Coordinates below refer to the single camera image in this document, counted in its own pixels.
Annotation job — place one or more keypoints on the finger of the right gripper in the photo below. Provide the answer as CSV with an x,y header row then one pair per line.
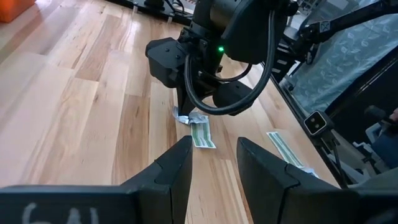
x,y
186,102

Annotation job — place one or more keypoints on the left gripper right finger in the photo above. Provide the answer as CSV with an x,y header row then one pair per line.
x,y
270,186

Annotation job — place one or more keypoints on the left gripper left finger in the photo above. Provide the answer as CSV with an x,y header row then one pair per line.
x,y
164,186

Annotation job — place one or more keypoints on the white wipe packet dark label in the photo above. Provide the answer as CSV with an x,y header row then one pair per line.
x,y
191,118

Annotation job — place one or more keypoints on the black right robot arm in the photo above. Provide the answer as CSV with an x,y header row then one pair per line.
x,y
245,28

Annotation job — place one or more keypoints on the green striped bandage wrapper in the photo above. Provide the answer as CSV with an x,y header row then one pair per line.
x,y
284,149
202,137

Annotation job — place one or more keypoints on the blue patterned panel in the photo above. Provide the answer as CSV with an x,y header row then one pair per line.
x,y
342,62

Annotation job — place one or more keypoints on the orange plastic basket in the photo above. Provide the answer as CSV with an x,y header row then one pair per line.
x,y
12,9

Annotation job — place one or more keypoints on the black diagonal strut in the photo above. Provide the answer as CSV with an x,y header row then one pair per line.
x,y
342,21

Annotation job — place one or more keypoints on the black camera stand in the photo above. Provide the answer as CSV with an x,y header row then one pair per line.
x,y
332,155

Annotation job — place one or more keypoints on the table-level camera module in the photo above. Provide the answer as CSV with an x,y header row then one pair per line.
x,y
317,123

